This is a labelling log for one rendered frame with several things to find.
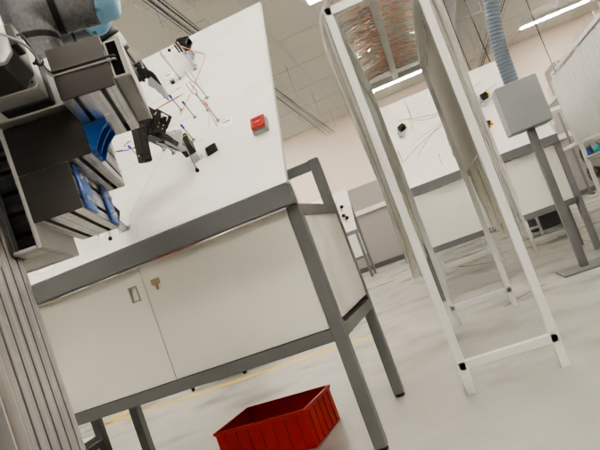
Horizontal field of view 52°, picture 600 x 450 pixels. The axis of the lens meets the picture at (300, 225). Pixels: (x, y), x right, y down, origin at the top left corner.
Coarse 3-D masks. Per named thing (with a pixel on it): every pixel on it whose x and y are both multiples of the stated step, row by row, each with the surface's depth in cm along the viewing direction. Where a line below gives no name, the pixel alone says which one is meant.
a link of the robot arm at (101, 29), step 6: (102, 24) 176; (108, 24) 177; (84, 30) 177; (90, 30) 176; (96, 30) 176; (102, 30) 177; (108, 30) 180; (78, 36) 178; (84, 36) 178; (90, 36) 180
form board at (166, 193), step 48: (192, 48) 254; (240, 48) 239; (192, 96) 235; (240, 96) 222; (240, 144) 207; (144, 192) 215; (192, 192) 204; (240, 192) 194; (96, 240) 211; (144, 240) 202
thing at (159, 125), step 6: (150, 108) 184; (156, 114) 184; (168, 114) 187; (144, 120) 183; (150, 120) 185; (156, 120) 184; (162, 120) 187; (168, 120) 187; (150, 126) 184; (156, 126) 184; (162, 126) 187; (150, 132) 183; (156, 132) 185; (162, 132) 186; (150, 138) 187; (156, 138) 186
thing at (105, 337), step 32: (96, 288) 210; (128, 288) 206; (64, 320) 213; (96, 320) 210; (128, 320) 207; (64, 352) 214; (96, 352) 210; (128, 352) 207; (160, 352) 204; (64, 384) 214; (96, 384) 211; (128, 384) 208; (160, 384) 205
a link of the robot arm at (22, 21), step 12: (0, 0) 128; (12, 0) 127; (24, 0) 128; (36, 0) 128; (48, 0) 128; (0, 12) 128; (12, 12) 127; (24, 12) 127; (36, 12) 128; (48, 12) 129; (12, 24) 127; (24, 24) 127; (36, 24) 128; (48, 24) 130; (60, 24) 131
